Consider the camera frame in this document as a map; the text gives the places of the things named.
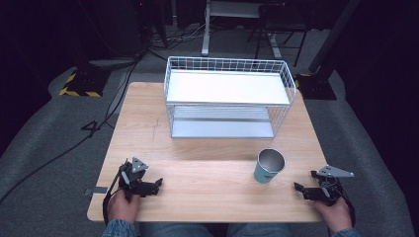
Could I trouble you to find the black striped-edge stand base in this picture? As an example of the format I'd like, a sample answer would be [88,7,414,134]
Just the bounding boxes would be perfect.
[293,72,338,101]
[58,64,113,99]

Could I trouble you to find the blue paper cup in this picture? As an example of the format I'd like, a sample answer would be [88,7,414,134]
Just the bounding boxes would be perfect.
[253,148,287,185]

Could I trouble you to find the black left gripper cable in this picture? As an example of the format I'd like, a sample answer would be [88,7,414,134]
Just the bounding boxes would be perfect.
[102,162,129,226]

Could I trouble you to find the black floor cable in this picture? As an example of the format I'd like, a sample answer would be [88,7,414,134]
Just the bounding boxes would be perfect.
[0,58,141,204]

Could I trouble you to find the white desk leg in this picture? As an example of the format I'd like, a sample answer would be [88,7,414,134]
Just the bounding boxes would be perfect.
[201,0,212,57]

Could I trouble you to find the person's right hand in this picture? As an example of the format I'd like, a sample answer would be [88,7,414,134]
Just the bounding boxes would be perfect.
[311,197,354,233]

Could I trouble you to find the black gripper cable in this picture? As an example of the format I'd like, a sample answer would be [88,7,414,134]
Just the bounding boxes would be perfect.
[102,162,129,226]
[339,186,358,229]

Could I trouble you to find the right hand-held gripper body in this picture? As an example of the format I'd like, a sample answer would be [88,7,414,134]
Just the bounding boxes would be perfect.
[302,164,356,207]

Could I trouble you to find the black metal chair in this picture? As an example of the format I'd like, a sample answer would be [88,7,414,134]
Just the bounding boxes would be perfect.
[246,2,311,68]

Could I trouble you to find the bundle of floor cables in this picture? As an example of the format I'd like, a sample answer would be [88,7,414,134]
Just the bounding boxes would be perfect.
[146,23,211,53]

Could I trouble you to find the white wire shelf rack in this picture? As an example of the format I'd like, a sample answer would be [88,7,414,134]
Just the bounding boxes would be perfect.
[163,55,297,139]

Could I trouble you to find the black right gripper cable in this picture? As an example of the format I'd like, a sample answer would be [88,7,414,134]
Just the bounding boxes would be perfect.
[339,186,358,229]

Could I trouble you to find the dark slanted stand pole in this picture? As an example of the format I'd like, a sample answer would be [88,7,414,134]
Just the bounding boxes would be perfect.
[307,0,362,75]

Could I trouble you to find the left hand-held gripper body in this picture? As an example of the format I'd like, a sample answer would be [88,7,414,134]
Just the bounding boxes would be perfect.
[118,156,156,202]

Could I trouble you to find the person's left hand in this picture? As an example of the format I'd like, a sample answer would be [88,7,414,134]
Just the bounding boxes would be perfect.
[107,189,142,225]

